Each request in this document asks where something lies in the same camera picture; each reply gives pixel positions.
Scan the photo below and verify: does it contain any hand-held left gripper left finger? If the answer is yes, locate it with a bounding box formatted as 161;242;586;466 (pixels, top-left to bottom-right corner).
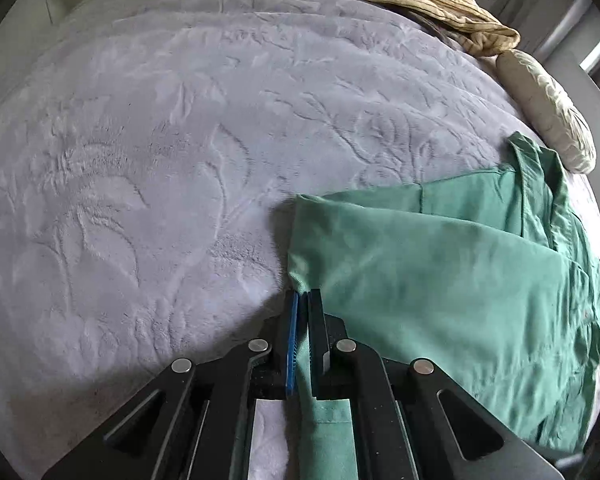
42;289;300;480

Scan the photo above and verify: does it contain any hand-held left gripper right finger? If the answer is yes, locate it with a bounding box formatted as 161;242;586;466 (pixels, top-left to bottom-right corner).
307;288;563;480

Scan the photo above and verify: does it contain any green shirt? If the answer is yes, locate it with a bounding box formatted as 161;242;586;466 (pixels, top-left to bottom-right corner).
286;131;600;480

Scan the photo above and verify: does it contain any light purple embossed bedspread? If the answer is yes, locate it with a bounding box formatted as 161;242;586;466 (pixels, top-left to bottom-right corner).
0;0;600;480

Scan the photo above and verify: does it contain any cream pillow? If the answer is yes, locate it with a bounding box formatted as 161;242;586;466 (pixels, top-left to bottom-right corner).
495;50;597;175

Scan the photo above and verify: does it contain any dark grey cloth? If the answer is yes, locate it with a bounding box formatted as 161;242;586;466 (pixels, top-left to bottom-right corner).
414;10;477;54

